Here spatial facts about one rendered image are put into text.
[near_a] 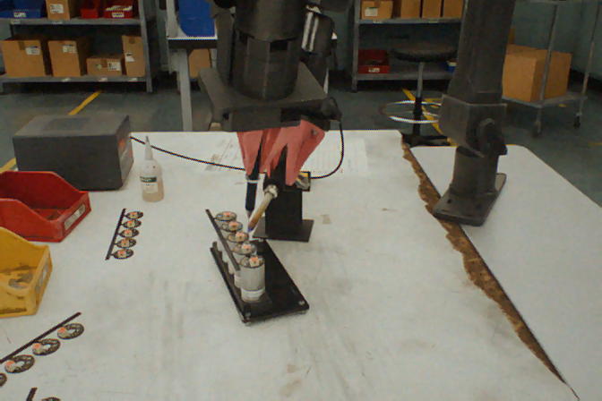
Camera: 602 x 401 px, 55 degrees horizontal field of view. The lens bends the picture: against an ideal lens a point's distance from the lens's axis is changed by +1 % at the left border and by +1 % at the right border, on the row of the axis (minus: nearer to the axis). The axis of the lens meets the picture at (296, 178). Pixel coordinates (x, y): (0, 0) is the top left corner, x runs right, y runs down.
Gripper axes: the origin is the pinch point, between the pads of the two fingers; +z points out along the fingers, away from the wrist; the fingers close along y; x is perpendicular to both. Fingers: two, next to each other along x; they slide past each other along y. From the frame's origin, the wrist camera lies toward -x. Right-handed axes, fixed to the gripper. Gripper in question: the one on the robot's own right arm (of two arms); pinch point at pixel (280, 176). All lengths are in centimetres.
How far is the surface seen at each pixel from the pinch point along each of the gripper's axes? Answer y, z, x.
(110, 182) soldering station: -32.2, 4.8, 8.5
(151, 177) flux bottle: -24.0, 3.0, 7.4
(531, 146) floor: 17, -60, 303
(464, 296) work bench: 22.7, 9.4, 3.9
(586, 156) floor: 46, -58, 298
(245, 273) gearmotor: 3.1, 10.8, -10.7
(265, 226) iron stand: -3.8, 6.4, 6.5
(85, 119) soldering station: -40.3, -4.3, 9.1
